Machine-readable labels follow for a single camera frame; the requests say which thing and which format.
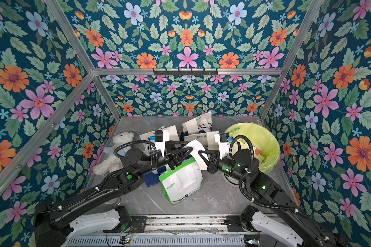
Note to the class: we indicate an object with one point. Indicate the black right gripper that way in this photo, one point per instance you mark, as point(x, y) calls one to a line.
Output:
point(213, 157)

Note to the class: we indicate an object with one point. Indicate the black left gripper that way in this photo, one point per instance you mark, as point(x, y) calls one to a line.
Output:
point(166, 152)

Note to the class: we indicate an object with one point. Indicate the green white takeout bag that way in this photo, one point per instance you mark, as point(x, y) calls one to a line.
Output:
point(181, 182)

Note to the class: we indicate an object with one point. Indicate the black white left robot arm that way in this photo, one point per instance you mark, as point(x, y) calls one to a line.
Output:
point(52, 222)

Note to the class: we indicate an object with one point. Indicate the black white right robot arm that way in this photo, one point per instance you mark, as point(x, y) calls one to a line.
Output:
point(271, 210)

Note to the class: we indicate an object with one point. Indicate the back left blue white bag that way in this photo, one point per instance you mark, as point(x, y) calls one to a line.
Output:
point(149, 136)

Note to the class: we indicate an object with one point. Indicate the blue white bag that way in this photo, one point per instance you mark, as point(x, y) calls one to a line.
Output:
point(206, 139)
point(151, 179)
point(149, 136)
point(200, 124)

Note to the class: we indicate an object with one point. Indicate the white trash bin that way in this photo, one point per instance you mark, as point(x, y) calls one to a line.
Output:
point(231, 181)

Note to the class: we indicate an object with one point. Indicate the back right blue white bag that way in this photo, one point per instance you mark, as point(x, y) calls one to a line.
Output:
point(200, 124)

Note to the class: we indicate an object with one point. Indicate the front left blue white bag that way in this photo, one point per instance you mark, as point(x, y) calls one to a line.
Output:
point(151, 179)

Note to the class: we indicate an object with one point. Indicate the paper scraps in bin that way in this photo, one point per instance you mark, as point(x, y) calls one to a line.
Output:
point(258, 155)

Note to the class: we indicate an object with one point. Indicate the white teddy bear blue shirt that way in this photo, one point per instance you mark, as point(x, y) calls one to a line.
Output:
point(113, 162)

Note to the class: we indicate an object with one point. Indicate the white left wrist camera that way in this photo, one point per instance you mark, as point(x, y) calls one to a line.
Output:
point(161, 137)

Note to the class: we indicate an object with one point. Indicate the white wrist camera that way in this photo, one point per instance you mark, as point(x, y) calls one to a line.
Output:
point(223, 140)
point(161, 137)

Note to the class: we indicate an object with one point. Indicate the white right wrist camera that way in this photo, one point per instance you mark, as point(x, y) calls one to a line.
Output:
point(223, 140)

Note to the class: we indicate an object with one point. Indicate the black wall hook rail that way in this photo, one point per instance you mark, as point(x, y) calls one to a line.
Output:
point(185, 72)

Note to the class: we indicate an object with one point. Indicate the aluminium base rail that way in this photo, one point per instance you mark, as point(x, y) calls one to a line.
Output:
point(209, 230)

